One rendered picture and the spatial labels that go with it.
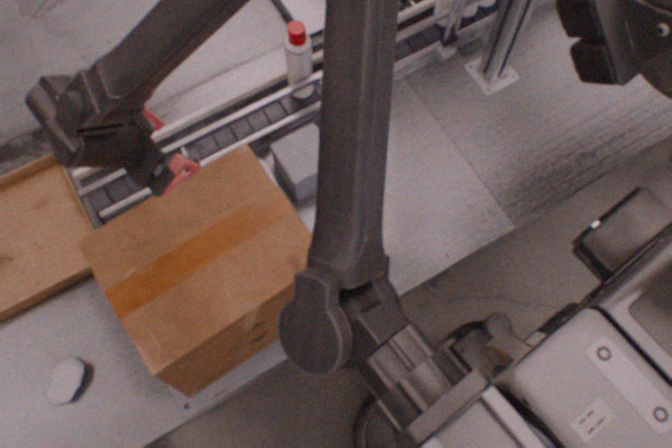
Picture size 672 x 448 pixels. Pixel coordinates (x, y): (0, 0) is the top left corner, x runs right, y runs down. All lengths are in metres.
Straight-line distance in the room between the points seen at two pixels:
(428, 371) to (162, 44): 0.42
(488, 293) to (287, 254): 1.27
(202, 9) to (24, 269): 0.85
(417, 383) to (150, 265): 0.55
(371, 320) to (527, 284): 1.66
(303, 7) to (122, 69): 0.80
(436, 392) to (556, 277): 1.70
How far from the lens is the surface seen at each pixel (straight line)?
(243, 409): 2.11
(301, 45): 1.28
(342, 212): 0.60
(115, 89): 0.81
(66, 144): 0.91
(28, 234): 1.46
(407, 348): 0.61
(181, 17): 0.72
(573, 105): 1.55
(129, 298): 1.04
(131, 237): 1.07
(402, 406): 0.61
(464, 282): 2.21
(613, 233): 0.69
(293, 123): 1.41
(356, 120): 0.58
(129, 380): 1.32
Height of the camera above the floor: 2.08
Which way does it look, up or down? 67 degrees down
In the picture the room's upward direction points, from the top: straight up
